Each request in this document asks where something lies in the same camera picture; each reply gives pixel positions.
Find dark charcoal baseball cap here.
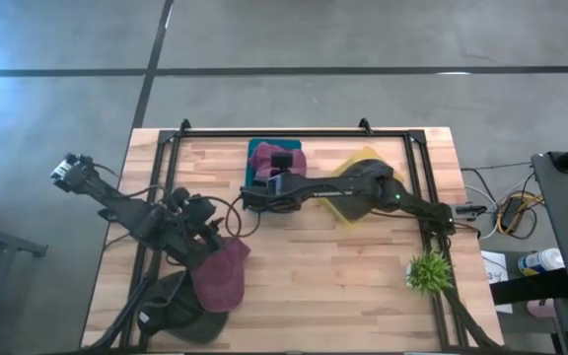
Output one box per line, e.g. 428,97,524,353
135,269,191,339

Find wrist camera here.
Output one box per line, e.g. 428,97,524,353
269,151,294,172
182,193,217,223

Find grey cart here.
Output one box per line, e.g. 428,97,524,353
530,151,568,336

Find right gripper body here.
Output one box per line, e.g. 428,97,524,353
265,172,308,206

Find small green artificial plant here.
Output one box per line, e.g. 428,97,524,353
405,249,456,297

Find faded red baseball cap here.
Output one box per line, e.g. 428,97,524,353
188,236,251,315
248,141,309,181

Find black looped cable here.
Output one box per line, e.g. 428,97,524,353
223,195,261,239

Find black connector box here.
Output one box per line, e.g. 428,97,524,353
454,203,488,222

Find black aluminium rig frame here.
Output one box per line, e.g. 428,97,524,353
86,117,505,354

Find pink object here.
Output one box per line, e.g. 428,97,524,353
527,297,557,320

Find white paper sheet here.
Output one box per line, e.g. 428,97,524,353
479,249,515,315

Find black flat bar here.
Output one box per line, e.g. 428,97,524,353
489,268,568,306

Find black power adapter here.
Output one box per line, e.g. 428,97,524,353
501,196,527,228

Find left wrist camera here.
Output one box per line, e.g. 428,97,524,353
182,193,217,223

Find yellow cable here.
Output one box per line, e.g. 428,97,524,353
495,193,545,236

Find white wipes canister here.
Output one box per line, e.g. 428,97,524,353
517,247,566,277

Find blue plastic bin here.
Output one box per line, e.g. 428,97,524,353
244,137,305,198

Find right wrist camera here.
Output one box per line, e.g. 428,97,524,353
269,151,294,172

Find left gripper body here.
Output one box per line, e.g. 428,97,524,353
173,220,227,267

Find yellow cloth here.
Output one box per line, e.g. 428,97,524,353
325,146,406,228

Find olive grey baseball cap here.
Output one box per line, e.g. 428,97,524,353
335,194,382,223
165,308,231,346

